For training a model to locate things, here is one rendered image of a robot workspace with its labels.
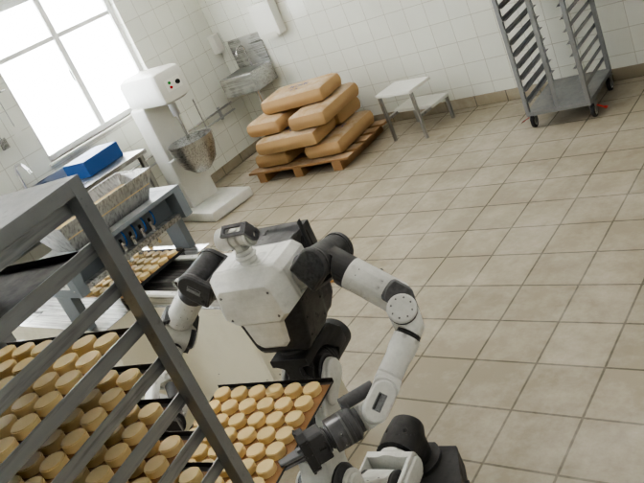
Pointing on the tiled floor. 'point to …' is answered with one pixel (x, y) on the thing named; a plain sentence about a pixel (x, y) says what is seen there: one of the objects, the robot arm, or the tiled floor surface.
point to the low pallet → (301, 165)
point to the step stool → (412, 102)
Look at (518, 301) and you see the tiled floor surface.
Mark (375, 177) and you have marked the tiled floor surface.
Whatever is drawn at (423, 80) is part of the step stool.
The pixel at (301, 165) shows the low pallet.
